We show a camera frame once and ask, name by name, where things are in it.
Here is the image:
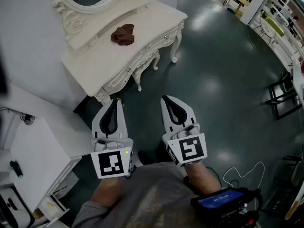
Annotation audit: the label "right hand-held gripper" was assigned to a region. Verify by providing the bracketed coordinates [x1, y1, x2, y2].
[160, 95, 208, 168]

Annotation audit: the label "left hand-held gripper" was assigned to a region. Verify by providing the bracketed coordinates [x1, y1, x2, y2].
[90, 98, 134, 180]

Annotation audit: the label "brown cloth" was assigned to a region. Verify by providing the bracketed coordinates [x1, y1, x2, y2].
[110, 23, 135, 46]

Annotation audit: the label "person's right forearm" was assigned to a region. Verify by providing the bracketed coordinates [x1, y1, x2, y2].
[184, 161, 221, 196]

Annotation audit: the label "person's left forearm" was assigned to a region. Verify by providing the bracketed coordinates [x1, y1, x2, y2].
[91, 177, 126, 208]

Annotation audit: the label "white dressing table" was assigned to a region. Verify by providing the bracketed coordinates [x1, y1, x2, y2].
[60, 0, 188, 105]

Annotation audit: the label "person's black trousers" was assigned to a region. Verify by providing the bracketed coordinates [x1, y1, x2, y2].
[155, 140, 174, 163]

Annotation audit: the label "person's black shoe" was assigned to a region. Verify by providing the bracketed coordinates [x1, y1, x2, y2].
[137, 150, 155, 167]

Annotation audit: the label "white cabinet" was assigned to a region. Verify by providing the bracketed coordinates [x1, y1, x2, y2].
[0, 116, 83, 228]

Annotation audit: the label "person's grey shirt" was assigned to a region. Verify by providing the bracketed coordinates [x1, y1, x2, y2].
[71, 161, 202, 228]

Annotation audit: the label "black device with blue screen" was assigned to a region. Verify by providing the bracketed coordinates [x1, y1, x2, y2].
[190, 186, 263, 228]

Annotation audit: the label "small black object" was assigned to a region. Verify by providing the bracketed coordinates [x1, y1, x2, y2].
[9, 160, 24, 178]

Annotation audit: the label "white rounded device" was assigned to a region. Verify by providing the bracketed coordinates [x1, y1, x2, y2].
[0, 186, 36, 228]

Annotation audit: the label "yellow round table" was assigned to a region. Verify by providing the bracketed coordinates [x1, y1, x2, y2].
[234, 0, 250, 18]

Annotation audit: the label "yellow-green cabinet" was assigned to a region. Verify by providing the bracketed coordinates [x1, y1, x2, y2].
[265, 17, 285, 37]

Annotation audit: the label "white floor cable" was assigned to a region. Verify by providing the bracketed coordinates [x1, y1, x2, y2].
[223, 161, 266, 187]

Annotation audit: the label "black metal frame stool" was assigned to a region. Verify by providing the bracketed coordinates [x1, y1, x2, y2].
[265, 72, 304, 121]

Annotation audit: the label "oval mirror ornate white frame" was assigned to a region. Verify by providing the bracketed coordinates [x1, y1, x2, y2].
[51, 0, 141, 42]

